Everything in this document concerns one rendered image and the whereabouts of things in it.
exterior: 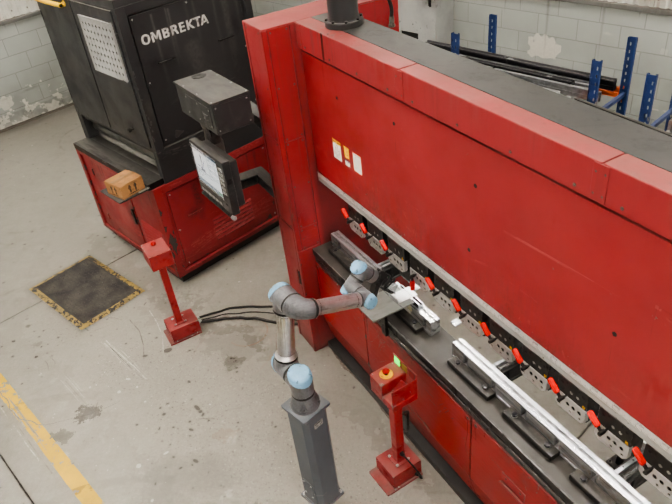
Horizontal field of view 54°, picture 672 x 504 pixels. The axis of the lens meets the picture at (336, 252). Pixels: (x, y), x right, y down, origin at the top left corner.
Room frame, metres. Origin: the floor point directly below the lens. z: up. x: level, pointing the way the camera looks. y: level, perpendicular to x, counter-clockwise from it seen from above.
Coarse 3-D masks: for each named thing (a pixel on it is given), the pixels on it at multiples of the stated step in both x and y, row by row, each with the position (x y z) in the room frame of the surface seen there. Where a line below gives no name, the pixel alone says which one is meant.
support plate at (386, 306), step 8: (384, 296) 2.72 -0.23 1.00; (384, 304) 2.66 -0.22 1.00; (392, 304) 2.65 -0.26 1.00; (400, 304) 2.64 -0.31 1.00; (408, 304) 2.63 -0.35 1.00; (368, 312) 2.61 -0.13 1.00; (376, 312) 2.60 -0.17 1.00; (384, 312) 2.59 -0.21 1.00; (392, 312) 2.58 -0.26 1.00; (376, 320) 2.54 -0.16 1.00
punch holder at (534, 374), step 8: (528, 352) 1.88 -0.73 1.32; (528, 360) 1.87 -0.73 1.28; (536, 360) 1.83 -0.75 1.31; (528, 368) 1.86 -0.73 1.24; (536, 368) 1.83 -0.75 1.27; (544, 368) 1.79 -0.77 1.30; (552, 368) 1.78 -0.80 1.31; (528, 376) 1.86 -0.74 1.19; (536, 376) 1.82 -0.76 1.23; (552, 376) 1.79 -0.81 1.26; (536, 384) 1.82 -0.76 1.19; (544, 384) 1.78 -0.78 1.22
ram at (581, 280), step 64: (320, 64) 3.29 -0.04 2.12; (320, 128) 3.38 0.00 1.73; (384, 128) 2.77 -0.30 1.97; (448, 128) 2.35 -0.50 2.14; (384, 192) 2.81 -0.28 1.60; (448, 192) 2.35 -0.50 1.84; (512, 192) 2.01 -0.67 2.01; (576, 192) 1.77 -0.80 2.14; (448, 256) 2.35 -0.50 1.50; (512, 256) 1.99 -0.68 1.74; (576, 256) 1.73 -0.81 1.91; (640, 256) 1.52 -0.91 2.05; (512, 320) 1.97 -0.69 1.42; (576, 320) 1.69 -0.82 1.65; (640, 320) 1.48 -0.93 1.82; (576, 384) 1.65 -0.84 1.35; (640, 384) 1.43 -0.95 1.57
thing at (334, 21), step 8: (328, 0) 3.28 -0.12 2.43; (336, 0) 3.25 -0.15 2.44; (344, 0) 3.24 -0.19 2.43; (352, 0) 3.26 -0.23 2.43; (328, 8) 3.29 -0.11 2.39; (336, 8) 3.25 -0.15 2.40; (344, 8) 3.24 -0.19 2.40; (352, 8) 3.26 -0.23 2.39; (392, 8) 3.17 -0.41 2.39; (328, 16) 3.30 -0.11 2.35; (336, 16) 3.25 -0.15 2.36; (344, 16) 3.24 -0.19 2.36; (352, 16) 3.25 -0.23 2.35; (360, 16) 3.31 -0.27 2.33; (392, 16) 3.17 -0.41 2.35; (328, 24) 3.26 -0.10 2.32; (336, 24) 3.23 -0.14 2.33; (344, 24) 3.22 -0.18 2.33; (352, 24) 3.23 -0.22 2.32; (360, 24) 3.26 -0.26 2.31; (392, 24) 3.17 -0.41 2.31
